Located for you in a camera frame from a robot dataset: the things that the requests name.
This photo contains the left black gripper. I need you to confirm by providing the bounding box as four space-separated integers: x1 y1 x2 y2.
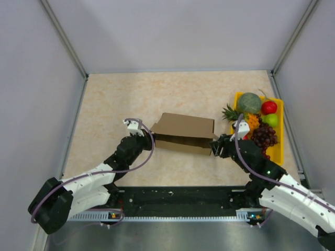
127 129 157 166

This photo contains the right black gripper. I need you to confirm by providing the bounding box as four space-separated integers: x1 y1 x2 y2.
209 132 251 173

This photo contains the brown cardboard box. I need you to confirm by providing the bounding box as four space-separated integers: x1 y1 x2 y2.
151 112 215 156

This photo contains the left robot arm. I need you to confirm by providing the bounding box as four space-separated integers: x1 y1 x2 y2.
28 130 156 234

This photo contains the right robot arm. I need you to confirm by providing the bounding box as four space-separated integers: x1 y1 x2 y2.
209 134 334 250

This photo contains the toy pineapple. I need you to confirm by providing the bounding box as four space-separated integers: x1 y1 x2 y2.
222 105 260 133

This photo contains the dark purple grape bunch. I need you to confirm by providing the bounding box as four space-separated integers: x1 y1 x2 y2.
251 122 278 159

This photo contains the green netted melon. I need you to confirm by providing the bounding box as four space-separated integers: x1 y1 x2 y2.
237 93 262 113

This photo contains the yellow plastic fruit tray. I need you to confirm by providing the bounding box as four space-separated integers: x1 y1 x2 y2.
229 92 286 167

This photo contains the green apple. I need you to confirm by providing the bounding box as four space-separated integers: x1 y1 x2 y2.
262 113 279 128

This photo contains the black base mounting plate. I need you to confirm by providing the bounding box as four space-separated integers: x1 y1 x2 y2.
103 186 261 218

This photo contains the red apple at back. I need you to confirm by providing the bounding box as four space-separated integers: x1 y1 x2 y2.
261 101 277 115

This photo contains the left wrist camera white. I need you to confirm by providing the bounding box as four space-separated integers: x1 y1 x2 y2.
123 118 144 136

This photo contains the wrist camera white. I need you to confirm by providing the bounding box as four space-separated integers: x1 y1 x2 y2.
230 119 250 141
123 118 144 136

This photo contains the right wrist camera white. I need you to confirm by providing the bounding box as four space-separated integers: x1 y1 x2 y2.
230 119 250 141

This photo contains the aluminium frame rail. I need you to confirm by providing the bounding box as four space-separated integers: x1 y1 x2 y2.
41 189 329 225

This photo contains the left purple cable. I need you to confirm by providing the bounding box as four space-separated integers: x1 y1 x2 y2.
30 118 155 228

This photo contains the left aluminium corner post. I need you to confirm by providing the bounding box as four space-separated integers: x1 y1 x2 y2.
38 0 88 80

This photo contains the aluminium corner post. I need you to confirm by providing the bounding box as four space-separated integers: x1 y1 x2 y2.
270 0 321 78
38 0 88 80

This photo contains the right aluminium corner post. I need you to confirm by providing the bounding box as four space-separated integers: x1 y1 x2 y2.
270 0 321 78

